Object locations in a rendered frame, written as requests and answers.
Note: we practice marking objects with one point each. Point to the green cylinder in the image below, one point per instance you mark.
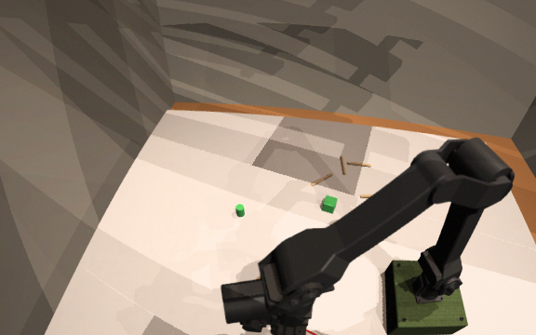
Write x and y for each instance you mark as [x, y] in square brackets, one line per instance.
[240, 210]

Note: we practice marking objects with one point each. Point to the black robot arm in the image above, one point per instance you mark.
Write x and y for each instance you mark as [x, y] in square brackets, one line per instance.
[309, 263]

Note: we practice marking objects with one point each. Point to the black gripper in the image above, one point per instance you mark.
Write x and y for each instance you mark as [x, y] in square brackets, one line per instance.
[292, 325]

